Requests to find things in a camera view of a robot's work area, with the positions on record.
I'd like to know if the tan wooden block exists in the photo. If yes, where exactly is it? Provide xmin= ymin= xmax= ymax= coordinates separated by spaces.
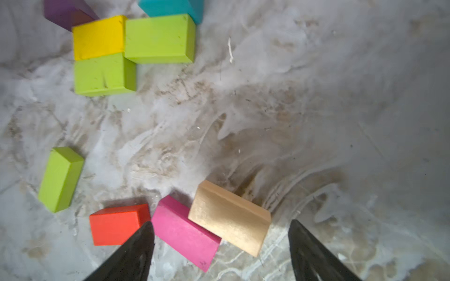
xmin=188 ymin=180 xmax=271 ymax=257

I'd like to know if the teal triangular block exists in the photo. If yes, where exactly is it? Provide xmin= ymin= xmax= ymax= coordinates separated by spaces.
xmin=138 ymin=0 xmax=204 ymax=25

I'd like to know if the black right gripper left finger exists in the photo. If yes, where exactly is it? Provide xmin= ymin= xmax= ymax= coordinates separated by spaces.
xmin=85 ymin=221 xmax=155 ymax=281

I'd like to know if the magenta block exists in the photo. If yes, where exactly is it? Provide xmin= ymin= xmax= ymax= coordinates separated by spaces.
xmin=151 ymin=196 xmax=221 ymax=272

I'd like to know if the yellow block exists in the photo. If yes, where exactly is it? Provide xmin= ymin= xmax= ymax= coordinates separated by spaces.
xmin=72 ymin=15 xmax=128 ymax=61

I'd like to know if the lime green block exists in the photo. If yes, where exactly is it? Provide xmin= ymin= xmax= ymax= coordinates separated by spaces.
xmin=74 ymin=53 xmax=137 ymax=97
xmin=38 ymin=146 xmax=84 ymax=213
xmin=124 ymin=14 xmax=196 ymax=64

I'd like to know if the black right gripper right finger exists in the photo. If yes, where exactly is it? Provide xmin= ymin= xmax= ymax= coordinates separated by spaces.
xmin=288 ymin=220 xmax=360 ymax=281

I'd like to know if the red block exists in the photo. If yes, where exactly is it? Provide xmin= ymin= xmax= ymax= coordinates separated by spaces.
xmin=89 ymin=204 xmax=151 ymax=246

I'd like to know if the purple triangular block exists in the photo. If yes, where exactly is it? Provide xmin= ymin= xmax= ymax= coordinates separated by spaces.
xmin=43 ymin=0 xmax=99 ymax=32

